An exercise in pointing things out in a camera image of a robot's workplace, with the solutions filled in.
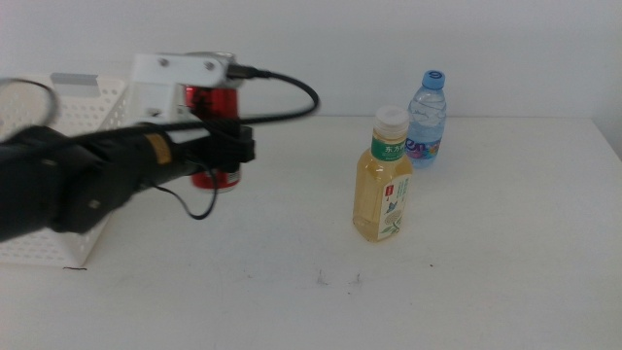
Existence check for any red soda can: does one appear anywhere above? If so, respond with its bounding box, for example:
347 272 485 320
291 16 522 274
183 51 243 194

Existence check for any yellow tea bottle white cap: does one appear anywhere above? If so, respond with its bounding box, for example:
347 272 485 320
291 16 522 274
352 105 415 243

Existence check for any clear water bottle blue cap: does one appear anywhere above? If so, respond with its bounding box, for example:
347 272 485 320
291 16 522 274
404 70 448 170

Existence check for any white perforated plastic basket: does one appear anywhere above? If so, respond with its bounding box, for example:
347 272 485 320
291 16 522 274
0 72 135 268

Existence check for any black left camera cable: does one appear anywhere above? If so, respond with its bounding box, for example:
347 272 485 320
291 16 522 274
0 63 321 143

